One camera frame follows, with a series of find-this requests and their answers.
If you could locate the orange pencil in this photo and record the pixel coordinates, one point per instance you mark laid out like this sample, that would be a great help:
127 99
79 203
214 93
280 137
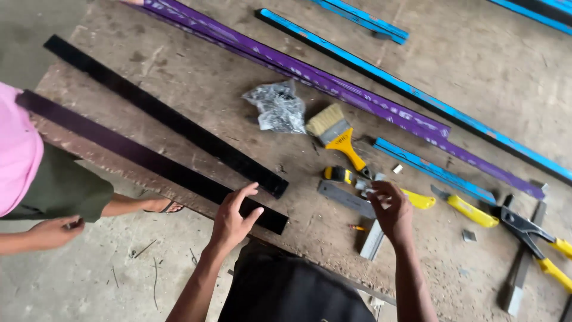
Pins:
357 228

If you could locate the grey steel try square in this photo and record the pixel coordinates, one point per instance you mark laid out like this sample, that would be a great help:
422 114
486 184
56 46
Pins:
346 199

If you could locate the short purple metal profile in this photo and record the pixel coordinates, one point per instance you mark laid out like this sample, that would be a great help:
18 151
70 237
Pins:
304 67

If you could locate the long blue metal profile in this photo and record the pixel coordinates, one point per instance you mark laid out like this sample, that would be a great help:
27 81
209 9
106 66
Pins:
402 87

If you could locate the grey steel bar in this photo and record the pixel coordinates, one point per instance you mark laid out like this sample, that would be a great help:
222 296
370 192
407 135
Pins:
520 273

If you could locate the small silver metal piece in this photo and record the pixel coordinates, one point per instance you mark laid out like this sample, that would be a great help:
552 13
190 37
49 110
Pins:
364 188

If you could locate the short blue metal profile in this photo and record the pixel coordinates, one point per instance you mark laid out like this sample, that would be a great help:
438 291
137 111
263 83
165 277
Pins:
429 170

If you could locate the small metal offcut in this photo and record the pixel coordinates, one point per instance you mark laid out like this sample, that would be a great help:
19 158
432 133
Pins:
469 235
397 168

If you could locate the clear plastic bag of screws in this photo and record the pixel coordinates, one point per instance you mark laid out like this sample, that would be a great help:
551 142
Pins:
277 107

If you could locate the person's right hand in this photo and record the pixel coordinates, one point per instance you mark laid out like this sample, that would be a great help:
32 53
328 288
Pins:
395 217

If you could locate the yellow black tool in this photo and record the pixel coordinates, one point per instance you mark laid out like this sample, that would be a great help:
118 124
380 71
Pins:
335 173

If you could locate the long black metal strip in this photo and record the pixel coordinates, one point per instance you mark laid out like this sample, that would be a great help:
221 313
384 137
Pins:
143 156
165 116

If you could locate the person's black clothing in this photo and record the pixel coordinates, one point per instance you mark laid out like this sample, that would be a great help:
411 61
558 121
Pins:
290 290

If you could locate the person's left hand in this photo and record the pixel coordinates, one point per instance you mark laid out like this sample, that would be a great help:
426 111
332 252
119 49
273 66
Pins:
228 221

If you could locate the long purple metal profile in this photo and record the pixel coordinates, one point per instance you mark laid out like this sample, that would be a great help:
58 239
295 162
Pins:
482 167

